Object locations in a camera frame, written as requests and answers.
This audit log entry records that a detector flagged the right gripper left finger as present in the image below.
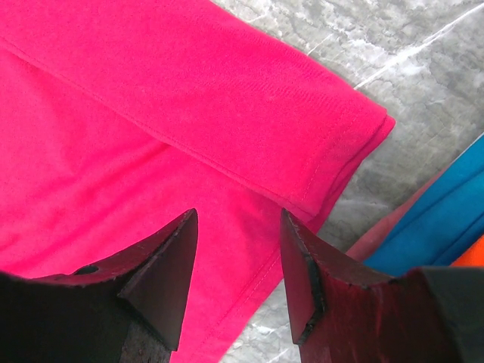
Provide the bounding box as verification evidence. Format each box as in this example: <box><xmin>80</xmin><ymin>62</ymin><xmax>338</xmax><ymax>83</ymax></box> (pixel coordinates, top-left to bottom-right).
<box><xmin>1</xmin><ymin>209</ymin><xmax>198</xmax><ymax>362</ymax></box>

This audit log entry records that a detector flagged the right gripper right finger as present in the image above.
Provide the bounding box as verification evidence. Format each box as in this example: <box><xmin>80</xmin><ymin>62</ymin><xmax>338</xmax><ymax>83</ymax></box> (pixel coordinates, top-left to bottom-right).
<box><xmin>281</xmin><ymin>210</ymin><xmax>483</xmax><ymax>362</ymax></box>

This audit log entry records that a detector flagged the pink t-shirt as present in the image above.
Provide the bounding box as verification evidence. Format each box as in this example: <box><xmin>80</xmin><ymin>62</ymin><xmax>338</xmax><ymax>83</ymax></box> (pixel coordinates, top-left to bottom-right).
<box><xmin>1</xmin><ymin>1</ymin><xmax>395</xmax><ymax>362</ymax></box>

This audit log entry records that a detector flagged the folded mauve t-shirt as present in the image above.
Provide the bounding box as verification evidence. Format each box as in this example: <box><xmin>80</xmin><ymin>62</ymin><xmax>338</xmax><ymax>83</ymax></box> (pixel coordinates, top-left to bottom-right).
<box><xmin>346</xmin><ymin>167</ymin><xmax>448</xmax><ymax>262</ymax></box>

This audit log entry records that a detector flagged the folded blue t-shirt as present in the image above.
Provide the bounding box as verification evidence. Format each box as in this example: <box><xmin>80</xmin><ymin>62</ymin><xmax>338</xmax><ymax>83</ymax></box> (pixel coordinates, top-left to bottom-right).
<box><xmin>364</xmin><ymin>136</ymin><xmax>483</xmax><ymax>275</ymax></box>

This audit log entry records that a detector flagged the folded orange t-shirt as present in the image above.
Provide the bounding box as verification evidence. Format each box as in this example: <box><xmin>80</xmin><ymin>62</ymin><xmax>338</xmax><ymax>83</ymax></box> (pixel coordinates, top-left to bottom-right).
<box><xmin>452</xmin><ymin>235</ymin><xmax>484</xmax><ymax>267</ymax></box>

